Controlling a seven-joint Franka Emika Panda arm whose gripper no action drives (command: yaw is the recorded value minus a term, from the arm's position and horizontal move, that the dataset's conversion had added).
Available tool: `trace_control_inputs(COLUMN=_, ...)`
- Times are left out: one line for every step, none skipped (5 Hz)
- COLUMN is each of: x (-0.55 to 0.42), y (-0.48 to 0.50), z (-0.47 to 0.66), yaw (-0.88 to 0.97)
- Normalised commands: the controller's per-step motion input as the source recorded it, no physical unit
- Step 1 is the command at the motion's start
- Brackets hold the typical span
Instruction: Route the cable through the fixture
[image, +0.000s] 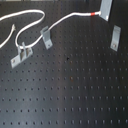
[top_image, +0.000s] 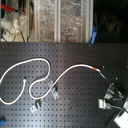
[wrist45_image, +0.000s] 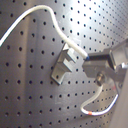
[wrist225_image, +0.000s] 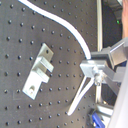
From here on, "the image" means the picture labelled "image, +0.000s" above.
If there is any white cable with red band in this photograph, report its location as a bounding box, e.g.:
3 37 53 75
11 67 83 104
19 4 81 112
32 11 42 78
0 9 101 50

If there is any grey metal clip left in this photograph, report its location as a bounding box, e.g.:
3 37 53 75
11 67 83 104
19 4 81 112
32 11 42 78
11 43 33 68

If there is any grey metal clip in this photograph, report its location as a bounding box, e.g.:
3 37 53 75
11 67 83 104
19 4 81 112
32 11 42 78
110 26 121 51
40 27 53 49
11 43 33 68

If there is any grey metal clip right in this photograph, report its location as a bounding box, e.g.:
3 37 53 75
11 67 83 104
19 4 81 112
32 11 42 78
110 26 121 51

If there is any grey metal cable anchor block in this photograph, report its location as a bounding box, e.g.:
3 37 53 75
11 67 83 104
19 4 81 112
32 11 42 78
100 0 113 21

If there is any grey metal clip middle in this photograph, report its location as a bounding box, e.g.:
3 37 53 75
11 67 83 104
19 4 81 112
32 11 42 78
40 27 53 49

